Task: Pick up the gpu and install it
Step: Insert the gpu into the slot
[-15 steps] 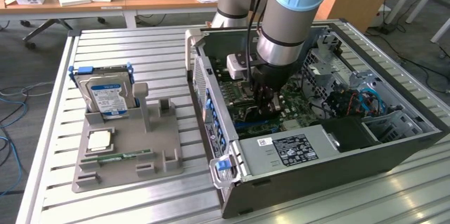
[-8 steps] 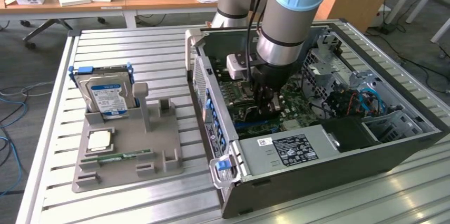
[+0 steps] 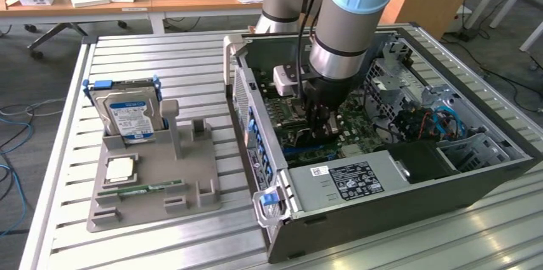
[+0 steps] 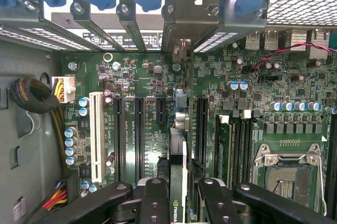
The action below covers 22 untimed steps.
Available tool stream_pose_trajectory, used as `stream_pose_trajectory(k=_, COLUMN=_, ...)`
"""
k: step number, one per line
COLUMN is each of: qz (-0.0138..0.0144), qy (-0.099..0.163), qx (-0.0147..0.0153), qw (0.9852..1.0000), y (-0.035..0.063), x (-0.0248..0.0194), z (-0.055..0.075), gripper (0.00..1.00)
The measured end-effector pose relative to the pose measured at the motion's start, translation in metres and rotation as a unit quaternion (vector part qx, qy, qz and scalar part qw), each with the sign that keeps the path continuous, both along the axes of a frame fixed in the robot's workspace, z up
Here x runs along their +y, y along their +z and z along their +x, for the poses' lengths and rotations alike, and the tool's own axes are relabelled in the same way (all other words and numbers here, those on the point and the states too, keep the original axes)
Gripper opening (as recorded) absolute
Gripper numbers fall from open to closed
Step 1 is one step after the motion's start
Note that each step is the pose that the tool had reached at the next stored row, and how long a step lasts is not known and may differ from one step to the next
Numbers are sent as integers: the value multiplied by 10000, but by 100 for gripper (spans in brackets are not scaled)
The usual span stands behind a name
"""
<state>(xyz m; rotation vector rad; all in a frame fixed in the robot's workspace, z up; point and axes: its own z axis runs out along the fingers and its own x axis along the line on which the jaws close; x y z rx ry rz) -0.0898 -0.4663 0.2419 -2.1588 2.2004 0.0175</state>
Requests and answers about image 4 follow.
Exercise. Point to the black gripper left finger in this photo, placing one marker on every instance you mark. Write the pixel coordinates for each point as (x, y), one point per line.
(152, 203)

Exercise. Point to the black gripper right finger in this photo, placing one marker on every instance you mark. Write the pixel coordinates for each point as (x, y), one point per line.
(218, 203)

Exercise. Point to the installed green RAM stick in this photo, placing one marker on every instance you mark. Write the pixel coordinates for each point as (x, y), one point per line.
(223, 155)

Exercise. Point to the long black expansion slot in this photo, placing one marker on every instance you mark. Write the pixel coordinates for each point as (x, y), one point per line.
(119, 139)
(202, 129)
(139, 139)

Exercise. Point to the CPU socket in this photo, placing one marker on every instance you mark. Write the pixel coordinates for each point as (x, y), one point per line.
(287, 181)

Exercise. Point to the white PCI expansion slot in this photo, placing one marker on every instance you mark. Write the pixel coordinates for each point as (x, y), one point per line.
(97, 129)

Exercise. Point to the short black expansion slot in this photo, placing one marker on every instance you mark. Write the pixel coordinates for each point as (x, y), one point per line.
(161, 110)

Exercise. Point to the green motherboard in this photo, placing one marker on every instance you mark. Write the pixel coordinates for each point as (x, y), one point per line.
(147, 76)

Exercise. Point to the white power connector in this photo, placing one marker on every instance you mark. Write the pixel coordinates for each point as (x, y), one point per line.
(69, 87)

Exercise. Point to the dark grey open PC case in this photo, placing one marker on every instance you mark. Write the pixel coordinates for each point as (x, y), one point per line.
(26, 58)

